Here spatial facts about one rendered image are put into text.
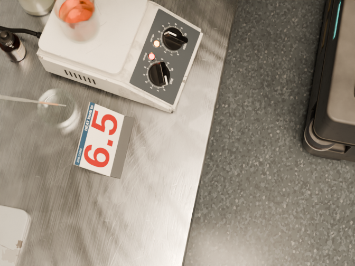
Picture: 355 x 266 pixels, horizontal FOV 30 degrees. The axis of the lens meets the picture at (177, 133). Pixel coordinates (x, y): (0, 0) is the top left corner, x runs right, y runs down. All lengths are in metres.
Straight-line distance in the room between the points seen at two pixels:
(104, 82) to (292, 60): 0.96
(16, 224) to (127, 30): 0.30
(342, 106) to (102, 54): 0.65
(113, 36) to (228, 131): 0.87
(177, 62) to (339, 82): 0.55
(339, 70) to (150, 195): 0.63
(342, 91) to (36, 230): 0.73
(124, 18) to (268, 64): 0.93
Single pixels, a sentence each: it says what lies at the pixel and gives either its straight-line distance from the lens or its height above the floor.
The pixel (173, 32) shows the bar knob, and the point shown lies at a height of 0.82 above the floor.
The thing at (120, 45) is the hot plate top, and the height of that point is 0.84.
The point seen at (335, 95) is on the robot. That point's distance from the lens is 1.40.
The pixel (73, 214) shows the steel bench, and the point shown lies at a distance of 0.93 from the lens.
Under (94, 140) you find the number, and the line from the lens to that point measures 0.91.
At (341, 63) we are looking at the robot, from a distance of 1.42.
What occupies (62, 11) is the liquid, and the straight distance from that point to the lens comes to 0.87.
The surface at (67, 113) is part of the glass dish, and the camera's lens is 0.96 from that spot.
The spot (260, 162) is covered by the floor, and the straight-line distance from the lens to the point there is 1.70.
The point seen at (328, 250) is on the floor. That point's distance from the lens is 1.70.
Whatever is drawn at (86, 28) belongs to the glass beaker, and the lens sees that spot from 0.85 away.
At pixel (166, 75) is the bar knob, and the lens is 0.90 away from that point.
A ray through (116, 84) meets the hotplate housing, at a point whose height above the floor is 0.81.
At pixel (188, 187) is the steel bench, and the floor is 0.75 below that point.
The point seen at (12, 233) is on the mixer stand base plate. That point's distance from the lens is 0.93.
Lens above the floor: 1.65
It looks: 75 degrees down
